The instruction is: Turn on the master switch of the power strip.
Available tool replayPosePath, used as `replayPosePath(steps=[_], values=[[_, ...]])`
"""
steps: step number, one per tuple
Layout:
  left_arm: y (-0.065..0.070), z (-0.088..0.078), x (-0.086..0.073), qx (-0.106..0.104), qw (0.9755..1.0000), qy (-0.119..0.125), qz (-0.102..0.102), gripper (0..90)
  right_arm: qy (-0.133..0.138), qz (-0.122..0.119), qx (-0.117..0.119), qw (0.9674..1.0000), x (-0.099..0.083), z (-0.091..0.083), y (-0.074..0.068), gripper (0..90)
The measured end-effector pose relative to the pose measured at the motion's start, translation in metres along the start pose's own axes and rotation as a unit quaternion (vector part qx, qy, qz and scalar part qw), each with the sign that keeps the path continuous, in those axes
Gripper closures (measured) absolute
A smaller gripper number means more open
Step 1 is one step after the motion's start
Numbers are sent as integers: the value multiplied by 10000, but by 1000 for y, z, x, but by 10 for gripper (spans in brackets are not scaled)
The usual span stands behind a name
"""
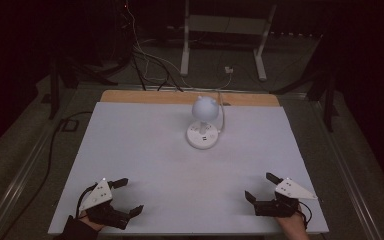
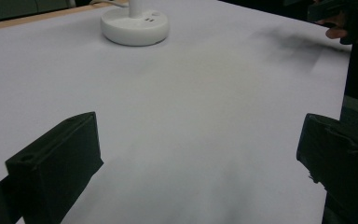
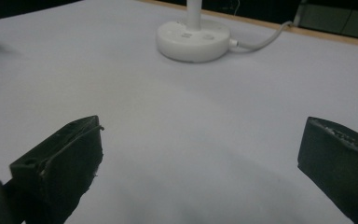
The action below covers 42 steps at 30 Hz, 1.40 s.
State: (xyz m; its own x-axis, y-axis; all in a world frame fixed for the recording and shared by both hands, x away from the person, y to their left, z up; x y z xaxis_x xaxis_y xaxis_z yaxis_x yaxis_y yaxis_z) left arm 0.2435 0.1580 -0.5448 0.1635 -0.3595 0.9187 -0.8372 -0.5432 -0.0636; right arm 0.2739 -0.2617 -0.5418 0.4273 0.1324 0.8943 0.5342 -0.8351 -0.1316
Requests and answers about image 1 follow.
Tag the white table mat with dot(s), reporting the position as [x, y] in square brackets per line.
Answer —
[146, 160]

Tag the person's left hand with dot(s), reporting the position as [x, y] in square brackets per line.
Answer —
[88, 220]

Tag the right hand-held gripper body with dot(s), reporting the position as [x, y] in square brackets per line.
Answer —
[291, 190]

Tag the white metal desk frame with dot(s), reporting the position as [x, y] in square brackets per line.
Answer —
[185, 50]

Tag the black metal stand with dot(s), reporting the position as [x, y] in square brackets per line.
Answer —
[329, 100]
[54, 90]

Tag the white round night lamp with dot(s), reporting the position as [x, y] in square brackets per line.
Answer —
[205, 108]

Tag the metal floor rail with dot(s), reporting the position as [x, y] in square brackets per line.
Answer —
[23, 166]
[346, 166]

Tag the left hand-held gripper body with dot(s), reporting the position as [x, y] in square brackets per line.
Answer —
[96, 196]

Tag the white plug adapter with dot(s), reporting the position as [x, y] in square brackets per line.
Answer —
[228, 70]

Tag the person's right hand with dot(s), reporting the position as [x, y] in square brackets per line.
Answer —
[293, 226]

